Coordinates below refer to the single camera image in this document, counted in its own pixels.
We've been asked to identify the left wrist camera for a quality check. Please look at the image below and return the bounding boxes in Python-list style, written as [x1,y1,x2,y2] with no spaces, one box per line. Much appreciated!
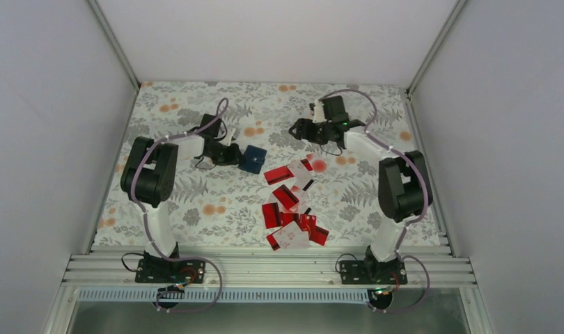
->
[200,113,222,138]

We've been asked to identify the translucent red circle card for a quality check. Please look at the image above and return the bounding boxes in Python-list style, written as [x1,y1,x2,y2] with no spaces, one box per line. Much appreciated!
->
[307,152,327,173]

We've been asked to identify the red card black stripe left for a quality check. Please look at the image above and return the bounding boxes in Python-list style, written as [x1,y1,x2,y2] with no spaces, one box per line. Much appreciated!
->
[262,202,283,229]

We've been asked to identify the red card black stripe middle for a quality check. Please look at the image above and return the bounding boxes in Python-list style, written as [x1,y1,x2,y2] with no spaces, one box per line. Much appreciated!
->
[272,184,299,210]

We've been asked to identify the white card black stripe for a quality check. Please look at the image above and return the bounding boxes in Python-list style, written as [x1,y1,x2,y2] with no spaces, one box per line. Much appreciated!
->
[287,161,314,191]

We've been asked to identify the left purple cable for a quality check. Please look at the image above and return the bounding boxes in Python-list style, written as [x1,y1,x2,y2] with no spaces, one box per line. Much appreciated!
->
[130,97,230,315]

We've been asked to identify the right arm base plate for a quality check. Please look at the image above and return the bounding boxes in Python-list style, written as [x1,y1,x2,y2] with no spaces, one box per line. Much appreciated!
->
[338,259,408,285]

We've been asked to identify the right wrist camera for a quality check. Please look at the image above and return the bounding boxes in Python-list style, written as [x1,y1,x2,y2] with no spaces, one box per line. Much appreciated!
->
[321,95,349,123]

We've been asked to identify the white floral card front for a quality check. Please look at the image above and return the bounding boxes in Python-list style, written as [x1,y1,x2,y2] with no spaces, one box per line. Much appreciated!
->
[273,222,310,250]

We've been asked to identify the blue card holder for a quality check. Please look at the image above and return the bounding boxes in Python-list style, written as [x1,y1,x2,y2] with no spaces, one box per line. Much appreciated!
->
[238,145,267,175]

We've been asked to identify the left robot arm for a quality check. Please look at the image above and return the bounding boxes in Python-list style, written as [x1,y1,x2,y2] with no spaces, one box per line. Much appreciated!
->
[120,114,245,282]

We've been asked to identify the red card black stripe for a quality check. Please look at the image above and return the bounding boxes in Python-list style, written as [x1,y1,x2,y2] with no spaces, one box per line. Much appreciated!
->
[262,202,283,229]
[264,166,294,185]
[272,184,299,210]

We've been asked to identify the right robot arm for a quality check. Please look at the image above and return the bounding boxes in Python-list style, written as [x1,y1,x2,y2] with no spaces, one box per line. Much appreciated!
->
[288,95,433,283]

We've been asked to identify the aluminium rail frame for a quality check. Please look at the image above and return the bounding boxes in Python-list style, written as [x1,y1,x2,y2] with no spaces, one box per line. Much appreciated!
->
[62,246,477,288]

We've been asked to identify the red card gold ribbon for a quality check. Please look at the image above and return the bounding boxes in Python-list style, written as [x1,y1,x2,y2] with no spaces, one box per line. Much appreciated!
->
[299,214,329,246]

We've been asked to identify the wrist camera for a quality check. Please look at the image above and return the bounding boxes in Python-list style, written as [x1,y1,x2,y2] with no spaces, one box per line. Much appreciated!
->
[200,113,222,138]
[321,95,349,123]

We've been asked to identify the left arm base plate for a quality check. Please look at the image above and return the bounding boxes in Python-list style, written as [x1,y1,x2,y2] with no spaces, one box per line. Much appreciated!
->
[134,257,206,284]

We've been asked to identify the red card black stripe top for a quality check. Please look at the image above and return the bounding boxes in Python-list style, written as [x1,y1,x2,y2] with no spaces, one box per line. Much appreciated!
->
[264,166,294,185]

